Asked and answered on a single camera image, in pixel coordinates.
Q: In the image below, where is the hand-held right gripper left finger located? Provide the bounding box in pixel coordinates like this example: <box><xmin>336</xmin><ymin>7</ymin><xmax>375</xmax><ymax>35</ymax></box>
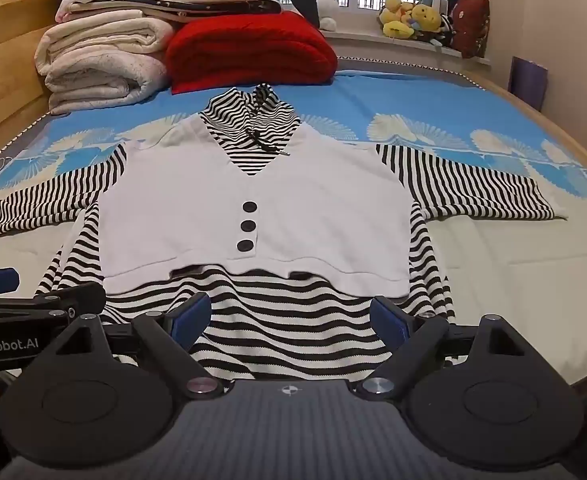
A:
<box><xmin>54</xmin><ymin>293</ymin><xmax>223</xmax><ymax>401</ymax></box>

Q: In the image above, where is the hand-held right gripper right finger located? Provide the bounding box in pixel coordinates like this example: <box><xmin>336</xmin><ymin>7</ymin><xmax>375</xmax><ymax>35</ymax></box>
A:
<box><xmin>357</xmin><ymin>295</ymin><xmax>530</xmax><ymax>401</ymax></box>

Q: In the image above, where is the striped and white hooded top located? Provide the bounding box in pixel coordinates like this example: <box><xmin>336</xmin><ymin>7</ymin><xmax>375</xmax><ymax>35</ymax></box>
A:
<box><xmin>0</xmin><ymin>85</ymin><xmax>571</xmax><ymax>382</ymax></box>

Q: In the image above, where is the blue patterned bed sheet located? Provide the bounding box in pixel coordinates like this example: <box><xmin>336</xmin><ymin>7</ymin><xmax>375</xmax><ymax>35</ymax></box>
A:
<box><xmin>0</xmin><ymin>57</ymin><xmax>587</xmax><ymax>391</ymax></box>

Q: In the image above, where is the cream folded quilt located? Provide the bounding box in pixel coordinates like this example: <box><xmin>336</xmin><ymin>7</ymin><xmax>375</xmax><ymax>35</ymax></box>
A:
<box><xmin>34</xmin><ymin>11</ymin><xmax>175</xmax><ymax>68</ymax></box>

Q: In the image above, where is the red folded blanket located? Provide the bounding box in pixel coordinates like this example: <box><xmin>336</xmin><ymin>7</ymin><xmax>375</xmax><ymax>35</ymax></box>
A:
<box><xmin>165</xmin><ymin>11</ymin><xmax>339</xmax><ymax>95</ymax></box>

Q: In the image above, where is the purple board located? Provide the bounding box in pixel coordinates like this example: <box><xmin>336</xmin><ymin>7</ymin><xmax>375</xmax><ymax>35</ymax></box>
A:
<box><xmin>509</xmin><ymin>56</ymin><xmax>549</xmax><ymax>111</ymax></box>

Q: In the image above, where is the white window sill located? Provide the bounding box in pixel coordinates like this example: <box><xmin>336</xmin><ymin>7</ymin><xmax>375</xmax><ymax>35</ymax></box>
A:
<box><xmin>321</xmin><ymin>29</ymin><xmax>490</xmax><ymax>68</ymax></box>

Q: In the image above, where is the yellow round face plush toy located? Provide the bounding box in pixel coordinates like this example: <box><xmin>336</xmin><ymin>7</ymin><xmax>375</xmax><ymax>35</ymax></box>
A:
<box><xmin>409</xmin><ymin>4</ymin><xmax>444</xmax><ymax>36</ymax></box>

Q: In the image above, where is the dark star print blanket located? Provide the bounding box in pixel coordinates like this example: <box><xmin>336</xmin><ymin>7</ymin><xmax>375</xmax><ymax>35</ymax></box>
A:
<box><xmin>114</xmin><ymin>0</ymin><xmax>283</xmax><ymax>25</ymax></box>

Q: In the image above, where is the white plush toy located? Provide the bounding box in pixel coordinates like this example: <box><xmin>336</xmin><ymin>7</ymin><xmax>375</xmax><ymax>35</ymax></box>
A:
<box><xmin>315</xmin><ymin>0</ymin><xmax>339</xmax><ymax>31</ymax></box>

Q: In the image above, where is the wooden bed frame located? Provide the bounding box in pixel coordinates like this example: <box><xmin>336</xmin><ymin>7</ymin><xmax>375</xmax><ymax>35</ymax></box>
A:
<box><xmin>0</xmin><ymin>0</ymin><xmax>587</xmax><ymax>401</ymax></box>

